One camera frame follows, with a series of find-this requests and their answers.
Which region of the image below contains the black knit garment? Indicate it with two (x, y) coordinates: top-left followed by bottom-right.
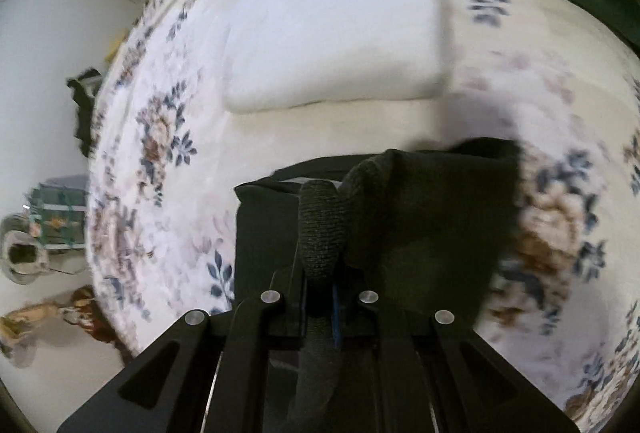
(233, 137), (524, 433)

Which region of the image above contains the brown floor clutter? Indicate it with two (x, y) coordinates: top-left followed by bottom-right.
(1, 286), (120, 358)

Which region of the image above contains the green patterned box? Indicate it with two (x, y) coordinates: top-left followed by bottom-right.
(27, 184), (87, 251)

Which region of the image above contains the floral fleece bed blanket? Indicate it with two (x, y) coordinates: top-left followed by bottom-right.
(67, 0), (639, 432)

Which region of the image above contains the black object beside bed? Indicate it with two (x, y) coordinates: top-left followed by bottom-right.
(66, 68), (103, 158)

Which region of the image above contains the white folded towel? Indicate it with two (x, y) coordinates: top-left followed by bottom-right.
(219, 0), (450, 113)

